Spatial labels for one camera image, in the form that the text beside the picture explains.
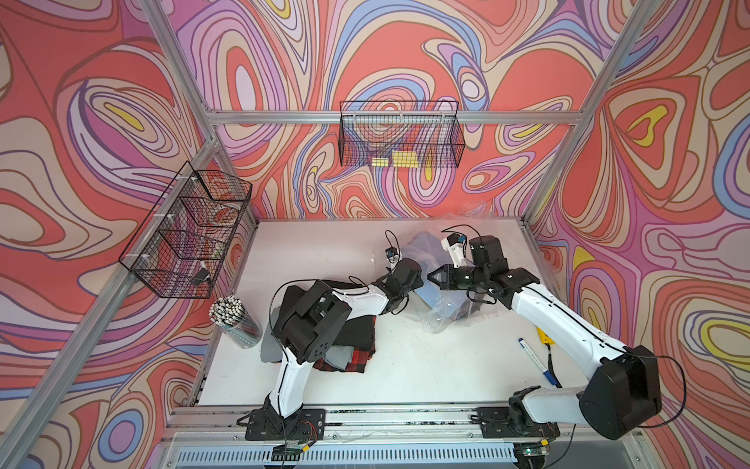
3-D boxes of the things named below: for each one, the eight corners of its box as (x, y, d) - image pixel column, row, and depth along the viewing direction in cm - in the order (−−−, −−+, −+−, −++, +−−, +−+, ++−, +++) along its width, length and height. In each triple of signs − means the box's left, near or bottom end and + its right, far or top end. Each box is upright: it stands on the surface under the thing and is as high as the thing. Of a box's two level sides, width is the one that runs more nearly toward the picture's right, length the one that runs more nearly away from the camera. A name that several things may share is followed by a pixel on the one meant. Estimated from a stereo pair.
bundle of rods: (232, 348, 88) (205, 321, 74) (240, 324, 93) (216, 295, 79) (257, 348, 88) (234, 321, 74) (264, 324, 92) (243, 295, 79)
